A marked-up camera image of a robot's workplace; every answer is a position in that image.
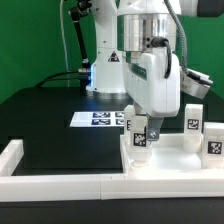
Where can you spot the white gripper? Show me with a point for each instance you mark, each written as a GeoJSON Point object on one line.
{"type": "Point", "coordinates": [146, 84]}

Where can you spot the white square table top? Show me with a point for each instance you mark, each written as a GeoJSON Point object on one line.
{"type": "Point", "coordinates": [168, 155]}

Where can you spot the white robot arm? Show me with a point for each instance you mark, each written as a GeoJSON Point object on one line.
{"type": "Point", "coordinates": [142, 52]}

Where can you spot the white sheet with markers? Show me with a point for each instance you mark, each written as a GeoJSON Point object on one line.
{"type": "Point", "coordinates": [98, 119]}

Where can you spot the white U-shaped fence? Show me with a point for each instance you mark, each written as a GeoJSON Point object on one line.
{"type": "Point", "coordinates": [202, 183]}

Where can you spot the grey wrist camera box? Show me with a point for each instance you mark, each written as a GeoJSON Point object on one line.
{"type": "Point", "coordinates": [196, 84]}

